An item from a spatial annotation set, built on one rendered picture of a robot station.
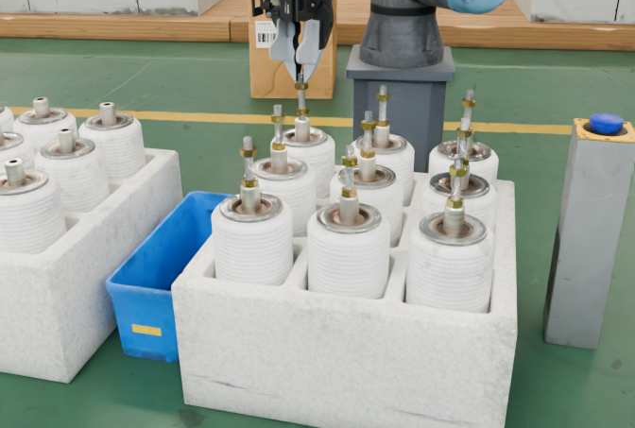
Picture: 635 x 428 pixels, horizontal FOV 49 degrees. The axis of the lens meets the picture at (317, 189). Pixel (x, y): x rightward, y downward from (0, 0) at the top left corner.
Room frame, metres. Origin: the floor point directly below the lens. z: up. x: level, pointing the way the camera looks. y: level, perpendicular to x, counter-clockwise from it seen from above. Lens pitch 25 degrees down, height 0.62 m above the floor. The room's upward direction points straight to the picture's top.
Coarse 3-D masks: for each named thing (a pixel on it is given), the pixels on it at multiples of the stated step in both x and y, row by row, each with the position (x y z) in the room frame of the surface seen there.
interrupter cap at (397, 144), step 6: (360, 138) 0.96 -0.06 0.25; (372, 138) 0.96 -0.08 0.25; (390, 138) 0.96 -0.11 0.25; (396, 138) 0.96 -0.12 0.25; (402, 138) 0.96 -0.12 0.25; (360, 144) 0.94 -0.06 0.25; (372, 144) 0.94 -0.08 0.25; (390, 144) 0.94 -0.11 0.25; (396, 144) 0.94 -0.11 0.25; (402, 144) 0.94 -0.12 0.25; (378, 150) 0.91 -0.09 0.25; (384, 150) 0.91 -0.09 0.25; (390, 150) 0.91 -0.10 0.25; (396, 150) 0.91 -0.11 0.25; (402, 150) 0.91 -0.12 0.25
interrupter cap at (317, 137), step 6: (288, 132) 0.98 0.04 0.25; (294, 132) 0.99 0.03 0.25; (312, 132) 0.99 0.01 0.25; (318, 132) 0.99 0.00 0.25; (324, 132) 0.98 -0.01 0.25; (288, 138) 0.96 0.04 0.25; (294, 138) 0.97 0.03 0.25; (312, 138) 0.97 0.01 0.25; (318, 138) 0.96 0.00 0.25; (324, 138) 0.96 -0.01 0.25; (288, 144) 0.94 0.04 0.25; (294, 144) 0.94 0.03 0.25; (300, 144) 0.94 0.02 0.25; (306, 144) 0.94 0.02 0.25; (312, 144) 0.94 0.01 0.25; (318, 144) 0.94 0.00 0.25
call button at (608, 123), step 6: (594, 114) 0.84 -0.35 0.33; (600, 114) 0.84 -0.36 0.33; (606, 114) 0.84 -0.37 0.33; (612, 114) 0.84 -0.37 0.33; (594, 120) 0.82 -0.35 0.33; (600, 120) 0.82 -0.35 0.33; (606, 120) 0.82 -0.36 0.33; (612, 120) 0.82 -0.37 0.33; (618, 120) 0.82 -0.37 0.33; (594, 126) 0.82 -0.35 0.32; (600, 126) 0.81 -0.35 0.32; (606, 126) 0.81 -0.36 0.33; (612, 126) 0.81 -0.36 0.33; (618, 126) 0.81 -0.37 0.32; (606, 132) 0.81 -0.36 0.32; (612, 132) 0.81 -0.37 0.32
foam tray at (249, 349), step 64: (512, 192) 0.93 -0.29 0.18; (512, 256) 0.74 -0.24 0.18; (192, 320) 0.68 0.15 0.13; (256, 320) 0.66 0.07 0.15; (320, 320) 0.64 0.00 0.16; (384, 320) 0.62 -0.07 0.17; (448, 320) 0.61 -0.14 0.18; (512, 320) 0.61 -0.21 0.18; (192, 384) 0.68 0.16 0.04; (256, 384) 0.66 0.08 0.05; (320, 384) 0.64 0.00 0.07; (384, 384) 0.62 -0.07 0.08; (448, 384) 0.61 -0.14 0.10
